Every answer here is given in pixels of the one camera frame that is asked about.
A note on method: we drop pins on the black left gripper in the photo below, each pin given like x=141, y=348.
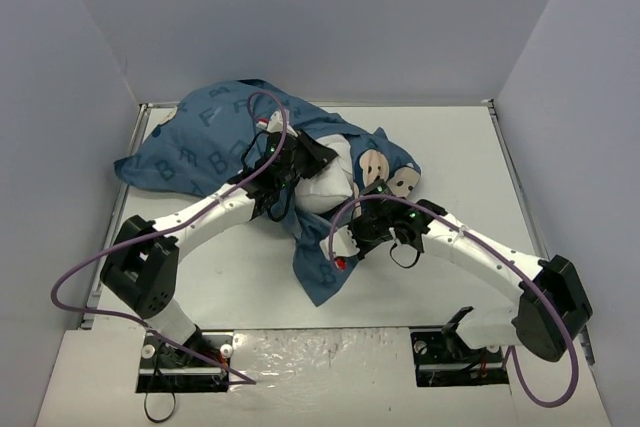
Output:
x=310, y=156

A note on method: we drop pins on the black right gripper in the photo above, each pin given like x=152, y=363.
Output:
x=365, y=229

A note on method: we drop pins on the white pillow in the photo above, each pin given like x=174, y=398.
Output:
x=333, y=185

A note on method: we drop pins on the blue letter print pillowcase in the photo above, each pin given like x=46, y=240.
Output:
x=205, y=140

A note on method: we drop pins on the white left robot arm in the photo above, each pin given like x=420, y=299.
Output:
x=141, y=268

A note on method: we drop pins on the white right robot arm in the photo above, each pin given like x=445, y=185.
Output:
x=548, y=305

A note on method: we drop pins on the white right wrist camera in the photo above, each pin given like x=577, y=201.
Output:
x=343, y=246

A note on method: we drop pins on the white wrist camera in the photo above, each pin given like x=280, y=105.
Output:
x=276, y=123
x=343, y=246

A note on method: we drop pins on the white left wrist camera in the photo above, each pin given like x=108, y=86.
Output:
x=276, y=123

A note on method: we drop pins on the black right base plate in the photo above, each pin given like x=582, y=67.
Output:
x=435, y=366

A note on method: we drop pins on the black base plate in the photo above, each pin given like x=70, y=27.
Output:
x=435, y=366
x=164, y=369

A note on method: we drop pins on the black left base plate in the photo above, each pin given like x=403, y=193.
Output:
x=164, y=369

